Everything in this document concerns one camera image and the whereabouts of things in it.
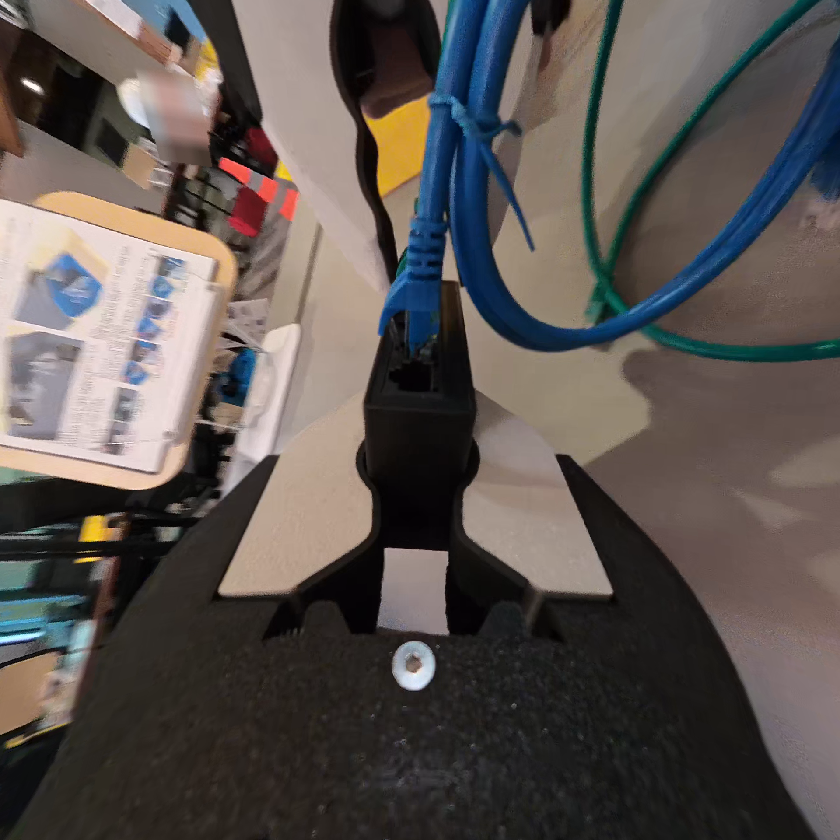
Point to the white desk lamp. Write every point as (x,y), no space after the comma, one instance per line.
(275,387)

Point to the blue plastic container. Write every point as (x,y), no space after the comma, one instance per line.
(237,380)

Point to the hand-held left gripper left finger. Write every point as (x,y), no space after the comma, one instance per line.
(302,525)

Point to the yellow storage bin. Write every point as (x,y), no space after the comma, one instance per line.
(403,157)

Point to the black network switch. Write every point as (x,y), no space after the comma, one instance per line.
(420,446)

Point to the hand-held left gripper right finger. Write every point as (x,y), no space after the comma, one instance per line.
(531,525)

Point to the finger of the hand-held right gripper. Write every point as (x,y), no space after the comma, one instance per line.
(302,98)
(558,98)

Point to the orange traffic cone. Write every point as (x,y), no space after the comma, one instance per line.
(262,197)

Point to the instruction sheet on board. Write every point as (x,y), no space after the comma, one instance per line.
(210,275)

